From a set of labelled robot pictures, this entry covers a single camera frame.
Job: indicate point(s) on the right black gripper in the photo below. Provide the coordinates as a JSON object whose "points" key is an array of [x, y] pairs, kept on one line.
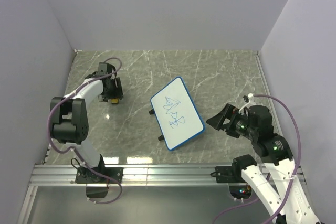
{"points": [[217, 120]]}

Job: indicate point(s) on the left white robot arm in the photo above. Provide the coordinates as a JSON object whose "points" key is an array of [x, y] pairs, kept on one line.
{"points": [[68, 119]]}

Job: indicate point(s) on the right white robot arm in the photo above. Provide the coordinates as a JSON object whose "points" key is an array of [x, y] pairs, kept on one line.
{"points": [[280, 191]]}

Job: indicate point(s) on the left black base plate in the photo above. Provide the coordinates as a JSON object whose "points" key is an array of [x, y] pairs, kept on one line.
{"points": [[110, 175]]}

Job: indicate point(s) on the blue framed whiteboard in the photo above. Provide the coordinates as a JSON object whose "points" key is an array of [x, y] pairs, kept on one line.
{"points": [[176, 113]]}

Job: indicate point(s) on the aluminium mounting rail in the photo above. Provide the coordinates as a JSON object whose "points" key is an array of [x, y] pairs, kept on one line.
{"points": [[133, 175]]}

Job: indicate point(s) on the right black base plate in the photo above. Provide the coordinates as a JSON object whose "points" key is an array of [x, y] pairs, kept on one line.
{"points": [[226, 174]]}

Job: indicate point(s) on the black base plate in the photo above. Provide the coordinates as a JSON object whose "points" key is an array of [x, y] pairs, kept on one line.
{"points": [[110, 175], [226, 174]]}

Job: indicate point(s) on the yellow whiteboard eraser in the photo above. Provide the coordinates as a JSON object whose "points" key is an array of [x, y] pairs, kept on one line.
{"points": [[114, 101]]}

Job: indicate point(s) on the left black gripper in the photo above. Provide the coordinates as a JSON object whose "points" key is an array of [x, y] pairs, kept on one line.
{"points": [[117, 93]]}

